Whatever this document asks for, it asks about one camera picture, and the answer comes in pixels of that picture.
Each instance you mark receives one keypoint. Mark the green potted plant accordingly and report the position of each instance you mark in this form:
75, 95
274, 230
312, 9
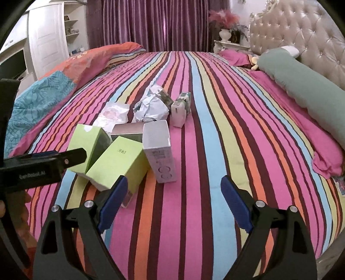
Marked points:
238, 33

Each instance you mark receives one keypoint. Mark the small lime green box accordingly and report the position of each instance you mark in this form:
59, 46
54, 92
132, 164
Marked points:
90, 140

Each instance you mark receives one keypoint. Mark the taupe metallic box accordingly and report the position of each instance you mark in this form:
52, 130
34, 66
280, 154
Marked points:
126, 129

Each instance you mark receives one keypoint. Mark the white pink plastic packet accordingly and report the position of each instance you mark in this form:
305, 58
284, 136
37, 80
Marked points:
113, 114

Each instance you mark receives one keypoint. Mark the dark screen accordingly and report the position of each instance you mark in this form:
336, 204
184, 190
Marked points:
12, 67

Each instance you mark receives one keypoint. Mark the purple curtain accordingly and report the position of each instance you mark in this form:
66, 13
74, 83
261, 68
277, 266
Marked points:
151, 24

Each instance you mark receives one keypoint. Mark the yellow plush toy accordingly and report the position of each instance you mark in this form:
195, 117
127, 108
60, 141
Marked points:
254, 62

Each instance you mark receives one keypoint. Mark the white wardrobe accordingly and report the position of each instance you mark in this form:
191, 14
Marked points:
45, 37

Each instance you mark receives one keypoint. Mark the orange and blue quilt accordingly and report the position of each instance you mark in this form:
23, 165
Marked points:
80, 67

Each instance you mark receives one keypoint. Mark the large lime green box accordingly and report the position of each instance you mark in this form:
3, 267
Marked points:
118, 160

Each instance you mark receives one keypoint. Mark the green bolster pillow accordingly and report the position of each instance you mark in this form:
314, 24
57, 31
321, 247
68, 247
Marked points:
304, 83

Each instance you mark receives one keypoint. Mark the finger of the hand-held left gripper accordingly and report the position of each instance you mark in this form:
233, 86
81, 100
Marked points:
74, 157

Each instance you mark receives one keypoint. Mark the striped multicolour bed sheet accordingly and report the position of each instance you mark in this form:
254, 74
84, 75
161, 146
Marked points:
207, 161

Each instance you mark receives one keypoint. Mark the crumpled clear wrapper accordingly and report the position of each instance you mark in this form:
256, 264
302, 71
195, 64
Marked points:
159, 93

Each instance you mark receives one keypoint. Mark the tall white cosmetic box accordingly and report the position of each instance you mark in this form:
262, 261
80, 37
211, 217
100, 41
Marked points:
159, 158

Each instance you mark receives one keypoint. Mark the white pillow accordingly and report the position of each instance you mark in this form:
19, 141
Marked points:
291, 50

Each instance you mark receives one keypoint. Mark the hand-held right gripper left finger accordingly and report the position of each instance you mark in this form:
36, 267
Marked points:
113, 199

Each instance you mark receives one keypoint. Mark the beige tufted headboard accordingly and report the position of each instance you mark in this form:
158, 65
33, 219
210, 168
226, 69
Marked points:
304, 29

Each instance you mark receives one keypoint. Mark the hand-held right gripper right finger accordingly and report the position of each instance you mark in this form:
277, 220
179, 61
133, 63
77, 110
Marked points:
235, 199

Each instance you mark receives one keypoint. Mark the white ornate nightstand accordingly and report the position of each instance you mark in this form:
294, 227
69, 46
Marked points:
229, 47

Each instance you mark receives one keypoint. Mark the person's left hand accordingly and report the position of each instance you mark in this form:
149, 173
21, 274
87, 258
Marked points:
2, 208

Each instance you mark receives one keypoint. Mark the white vase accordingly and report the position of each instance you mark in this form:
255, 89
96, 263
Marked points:
225, 35

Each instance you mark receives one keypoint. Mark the pink pillow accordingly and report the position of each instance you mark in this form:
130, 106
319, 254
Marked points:
237, 57

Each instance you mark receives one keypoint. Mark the small white green carton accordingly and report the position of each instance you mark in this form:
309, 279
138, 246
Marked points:
179, 110

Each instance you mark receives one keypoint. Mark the white corner shelf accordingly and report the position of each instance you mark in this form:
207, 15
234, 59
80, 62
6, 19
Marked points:
72, 32

